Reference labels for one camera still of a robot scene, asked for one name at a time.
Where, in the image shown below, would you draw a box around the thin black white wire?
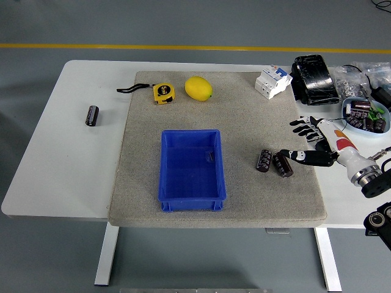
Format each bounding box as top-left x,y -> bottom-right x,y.
329,117 -> 348,132

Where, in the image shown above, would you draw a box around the blue plastic box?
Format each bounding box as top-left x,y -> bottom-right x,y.
157,129 -> 227,212

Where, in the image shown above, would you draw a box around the black floor cable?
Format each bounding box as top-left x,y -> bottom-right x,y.
371,0 -> 391,13

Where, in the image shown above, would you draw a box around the clear bag of washers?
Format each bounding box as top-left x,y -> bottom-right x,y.
332,65 -> 372,100

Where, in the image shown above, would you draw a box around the light blue bowl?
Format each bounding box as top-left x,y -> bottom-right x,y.
341,96 -> 391,135

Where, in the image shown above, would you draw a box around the white table leg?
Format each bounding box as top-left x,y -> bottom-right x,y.
313,227 -> 342,292
93,218 -> 120,286

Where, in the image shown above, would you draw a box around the black wrapped pack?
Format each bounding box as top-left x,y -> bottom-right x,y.
290,54 -> 340,106

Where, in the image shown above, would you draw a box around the grey-brown felt mat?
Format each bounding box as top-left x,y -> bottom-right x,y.
108,71 -> 327,228

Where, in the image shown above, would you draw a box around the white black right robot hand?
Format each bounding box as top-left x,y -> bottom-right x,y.
280,115 -> 372,179

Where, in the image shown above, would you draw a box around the small green parts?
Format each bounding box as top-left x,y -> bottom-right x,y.
367,106 -> 385,120

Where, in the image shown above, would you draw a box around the yellow lemon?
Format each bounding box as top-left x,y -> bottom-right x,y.
185,76 -> 213,101

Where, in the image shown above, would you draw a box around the yellow tape measure with strap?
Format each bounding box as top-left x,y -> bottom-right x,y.
116,82 -> 177,106

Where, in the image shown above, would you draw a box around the white blue circuit breaker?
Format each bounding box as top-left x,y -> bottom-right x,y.
254,65 -> 293,100

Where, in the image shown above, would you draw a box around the clear plastic bag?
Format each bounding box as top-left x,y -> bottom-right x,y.
351,62 -> 391,89

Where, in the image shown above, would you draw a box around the black power adapter with cord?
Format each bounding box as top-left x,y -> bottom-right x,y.
342,64 -> 391,108

